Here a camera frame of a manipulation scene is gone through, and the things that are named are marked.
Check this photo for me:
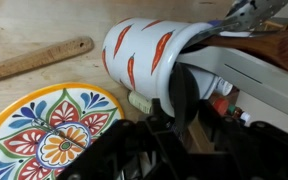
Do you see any light wooden spoon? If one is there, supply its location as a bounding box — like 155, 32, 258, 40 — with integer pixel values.
0, 35, 95, 84

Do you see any white chili-print utensil crock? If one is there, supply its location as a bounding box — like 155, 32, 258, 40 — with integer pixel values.
101, 17, 220, 118

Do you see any pale grey plastic spatula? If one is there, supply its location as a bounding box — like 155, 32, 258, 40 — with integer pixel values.
176, 45, 288, 118

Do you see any red-capped bottle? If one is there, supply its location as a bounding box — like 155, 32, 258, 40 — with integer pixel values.
212, 97, 231, 117

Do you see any wooden rack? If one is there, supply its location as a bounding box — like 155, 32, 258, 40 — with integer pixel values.
262, 14, 288, 33

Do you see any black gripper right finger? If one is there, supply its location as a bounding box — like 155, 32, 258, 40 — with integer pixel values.
198, 99, 288, 180

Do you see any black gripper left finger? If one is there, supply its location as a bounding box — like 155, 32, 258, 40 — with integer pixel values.
57, 98, 192, 180

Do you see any colourful floral ceramic plate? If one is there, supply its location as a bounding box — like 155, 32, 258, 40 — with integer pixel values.
0, 82, 126, 180

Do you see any thin metal wire clip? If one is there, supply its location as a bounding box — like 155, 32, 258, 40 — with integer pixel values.
30, 118, 87, 149

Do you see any metal slotted spatula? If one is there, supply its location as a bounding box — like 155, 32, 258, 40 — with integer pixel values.
183, 0, 288, 49

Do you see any dark brown wooden spoon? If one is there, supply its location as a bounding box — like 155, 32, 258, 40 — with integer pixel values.
199, 26, 288, 75

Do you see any small wine cork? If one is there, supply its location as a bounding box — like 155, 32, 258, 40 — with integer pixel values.
127, 90, 154, 115

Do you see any white spice bottle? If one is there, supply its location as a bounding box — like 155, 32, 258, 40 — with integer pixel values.
213, 76, 234, 97

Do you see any white-capped brown bottle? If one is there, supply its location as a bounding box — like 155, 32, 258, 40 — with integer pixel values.
231, 105, 252, 125

